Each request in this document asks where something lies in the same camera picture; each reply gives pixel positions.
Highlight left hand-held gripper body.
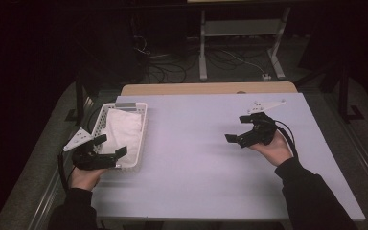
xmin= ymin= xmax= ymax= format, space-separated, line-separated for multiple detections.
xmin=62 ymin=127 xmax=119 ymax=171

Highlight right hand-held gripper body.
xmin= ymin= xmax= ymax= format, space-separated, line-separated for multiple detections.
xmin=236 ymin=99 xmax=287 ymax=149

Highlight white cloth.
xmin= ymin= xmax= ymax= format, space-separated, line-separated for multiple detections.
xmin=101 ymin=108 xmax=143 ymax=169

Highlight white perforated plastic basket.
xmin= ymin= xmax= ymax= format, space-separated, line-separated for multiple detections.
xmin=90 ymin=102 xmax=149 ymax=173

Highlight person's left hand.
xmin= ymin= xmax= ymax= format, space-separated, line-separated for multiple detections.
xmin=68 ymin=166 xmax=108 ymax=193

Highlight person's right hand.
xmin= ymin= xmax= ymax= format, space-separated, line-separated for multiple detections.
xmin=248 ymin=130 xmax=294 ymax=167

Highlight dark metal stand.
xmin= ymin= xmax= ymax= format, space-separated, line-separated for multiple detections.
xmin=65 ymin=75 xmax=104 ymax=124
xmin=319 ymin=61 xmax=365 ymax=124

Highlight grey metal stand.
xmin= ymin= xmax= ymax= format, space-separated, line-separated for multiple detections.
xmin=198 ymin=6 xmax=291 ymax=81

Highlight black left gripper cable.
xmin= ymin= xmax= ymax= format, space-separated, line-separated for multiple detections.
xmin=57 ymin=149 xmax=75 ymax=194

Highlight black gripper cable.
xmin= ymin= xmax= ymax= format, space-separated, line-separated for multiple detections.
xmin=57 ymin=149 xmax=75 ymax=194
xmin=272 ymin=119 xmax=300 ymax=160

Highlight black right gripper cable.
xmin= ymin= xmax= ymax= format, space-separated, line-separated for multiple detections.
xmin=272 ymin=119 xmax=300 ymax=160

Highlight white floor cable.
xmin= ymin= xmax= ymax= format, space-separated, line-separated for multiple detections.
xmin=219 ymin=49 xmax=266 ymax=77

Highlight bundle of black floor cables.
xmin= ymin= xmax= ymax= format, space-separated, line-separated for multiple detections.
xmin=132 ymin=34 xmax=188 ymax=84

